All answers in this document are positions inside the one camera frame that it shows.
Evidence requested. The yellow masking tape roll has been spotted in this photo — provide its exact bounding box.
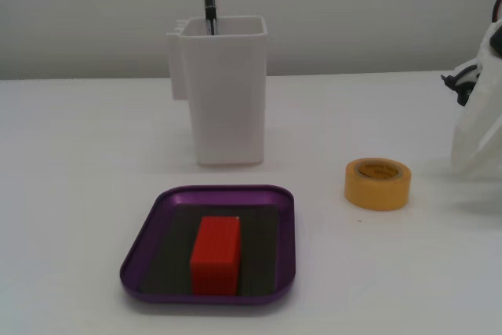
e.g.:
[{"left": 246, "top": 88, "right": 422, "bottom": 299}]
[{"left": 344, "top": 157, "right": 412, "bottom": 212}]

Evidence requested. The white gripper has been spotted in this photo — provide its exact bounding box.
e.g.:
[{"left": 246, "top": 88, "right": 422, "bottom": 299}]
[{"left": 450, "top": 20, "right": 502, "bottom": 184}]

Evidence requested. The purple metal tray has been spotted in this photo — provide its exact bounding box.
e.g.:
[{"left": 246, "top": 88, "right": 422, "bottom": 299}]
[{"left": 120, "top": 184, "right": 297, "bottom": 307}]

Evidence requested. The red ribbed block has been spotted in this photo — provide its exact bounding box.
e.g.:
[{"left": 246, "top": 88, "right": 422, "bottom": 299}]
[{"left": 190, "top": 216, "right": 242, "bottom": 297}]

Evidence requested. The white plastic pen holder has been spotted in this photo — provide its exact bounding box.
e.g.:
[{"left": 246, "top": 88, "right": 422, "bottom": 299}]
[{"left": 166, "top": 16, "right": 269, "bottom": 166}]

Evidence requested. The black tray liner mat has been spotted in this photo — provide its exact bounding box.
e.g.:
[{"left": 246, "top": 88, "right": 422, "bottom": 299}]
[{"left": 139, "top": 203, "right": 280, "bottom": 296}]

